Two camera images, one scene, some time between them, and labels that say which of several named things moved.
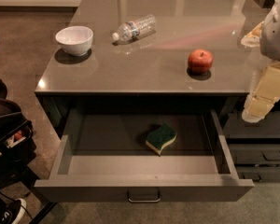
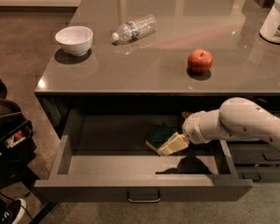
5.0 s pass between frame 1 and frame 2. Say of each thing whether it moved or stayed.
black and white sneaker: stayed
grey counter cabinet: stayed
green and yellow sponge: stayed
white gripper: moved
